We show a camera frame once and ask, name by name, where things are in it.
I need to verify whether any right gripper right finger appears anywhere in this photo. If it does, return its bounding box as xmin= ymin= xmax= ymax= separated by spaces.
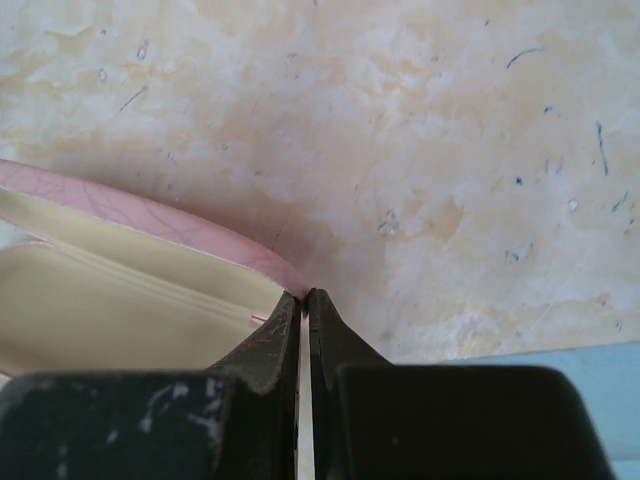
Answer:
xmin=306 ymin=289 xmax=613 ymax=479

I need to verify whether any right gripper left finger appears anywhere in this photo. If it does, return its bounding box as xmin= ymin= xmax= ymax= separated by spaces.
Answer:
xmin=1 ymin=293 xmax=302 ymax=479

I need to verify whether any pink glasses case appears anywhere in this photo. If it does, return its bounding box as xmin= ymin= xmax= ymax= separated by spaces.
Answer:
xmin=1 ymin=160 xmax=309 ymax=378

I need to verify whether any light blue cloth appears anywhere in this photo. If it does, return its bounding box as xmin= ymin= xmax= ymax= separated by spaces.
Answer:
xmin=448 ymin=341 xmax=639 ymax=479

